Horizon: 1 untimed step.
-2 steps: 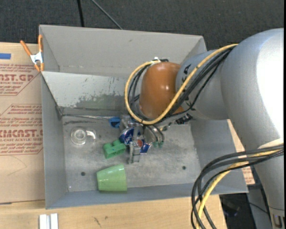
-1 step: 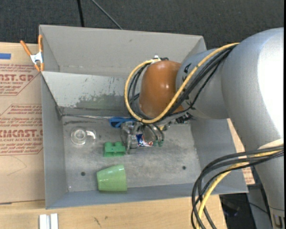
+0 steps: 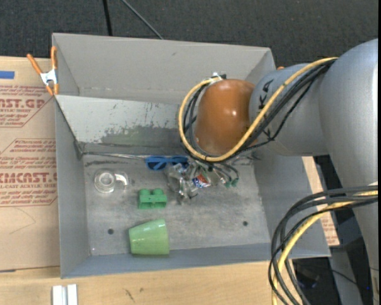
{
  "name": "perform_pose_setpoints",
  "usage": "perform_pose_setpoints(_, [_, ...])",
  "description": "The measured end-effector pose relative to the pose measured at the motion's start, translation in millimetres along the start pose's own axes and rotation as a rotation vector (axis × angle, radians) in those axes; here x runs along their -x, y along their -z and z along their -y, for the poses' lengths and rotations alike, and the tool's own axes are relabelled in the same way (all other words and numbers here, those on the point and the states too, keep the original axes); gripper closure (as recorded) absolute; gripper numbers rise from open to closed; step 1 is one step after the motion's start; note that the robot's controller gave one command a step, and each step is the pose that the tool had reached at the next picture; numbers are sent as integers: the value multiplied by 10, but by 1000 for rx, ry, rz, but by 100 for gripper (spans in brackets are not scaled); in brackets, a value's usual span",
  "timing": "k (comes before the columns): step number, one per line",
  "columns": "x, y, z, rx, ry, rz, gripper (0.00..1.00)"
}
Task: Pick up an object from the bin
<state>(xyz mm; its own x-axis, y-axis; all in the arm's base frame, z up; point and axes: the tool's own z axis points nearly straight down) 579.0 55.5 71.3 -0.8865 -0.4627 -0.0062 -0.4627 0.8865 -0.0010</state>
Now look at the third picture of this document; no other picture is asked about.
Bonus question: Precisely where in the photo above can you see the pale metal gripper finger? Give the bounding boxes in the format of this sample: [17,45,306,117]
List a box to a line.
[176,182,199,205]
[167,165,192,185]

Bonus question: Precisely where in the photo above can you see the blue sunglasses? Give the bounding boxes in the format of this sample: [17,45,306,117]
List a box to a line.
[145,156,190,172]

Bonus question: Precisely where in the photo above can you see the green toy block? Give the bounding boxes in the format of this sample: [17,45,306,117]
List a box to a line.
[137,188,168,210]

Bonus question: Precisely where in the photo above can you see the grey metal bin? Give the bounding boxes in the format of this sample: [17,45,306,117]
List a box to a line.
[51,32,331,279]

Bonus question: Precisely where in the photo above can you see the light green cup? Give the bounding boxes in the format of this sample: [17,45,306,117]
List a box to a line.
[128,219,171,256]

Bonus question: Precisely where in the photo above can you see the clear glass cup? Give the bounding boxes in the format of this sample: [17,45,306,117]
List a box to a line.
[93,168,130,194]

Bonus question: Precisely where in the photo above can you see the brown cardboard board red print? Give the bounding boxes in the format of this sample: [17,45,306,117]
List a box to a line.
[0,55,341,273]

